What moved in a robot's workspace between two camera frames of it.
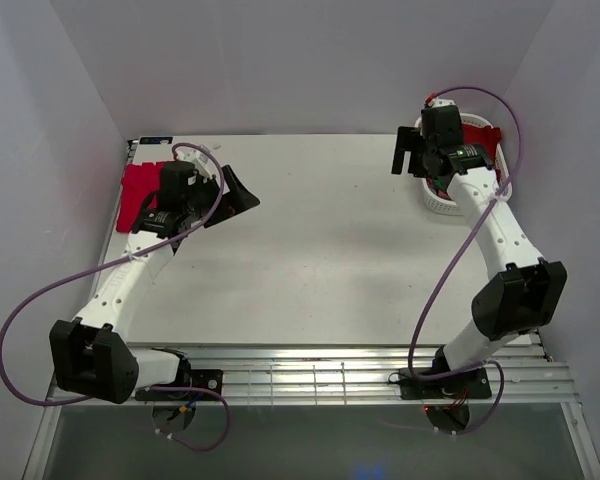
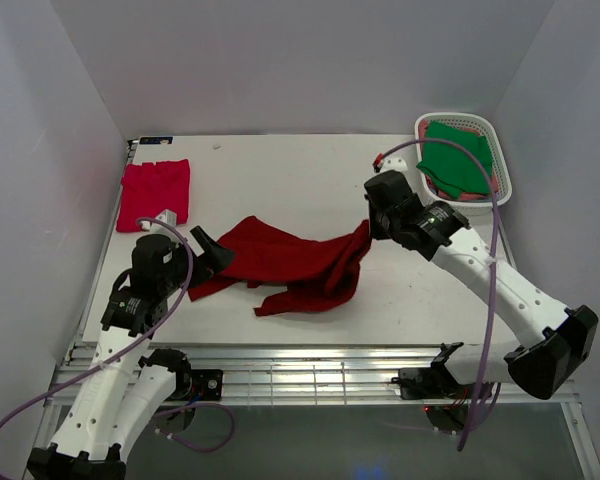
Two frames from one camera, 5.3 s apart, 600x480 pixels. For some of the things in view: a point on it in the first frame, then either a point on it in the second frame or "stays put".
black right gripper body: [425, 150] → [379, 225]
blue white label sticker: [156, 140] stays put
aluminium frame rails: [364, 373] stays put
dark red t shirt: [488, 137] → [297, 274]
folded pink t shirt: [138, 182] stays put
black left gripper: [234, 202] → [215, 257]
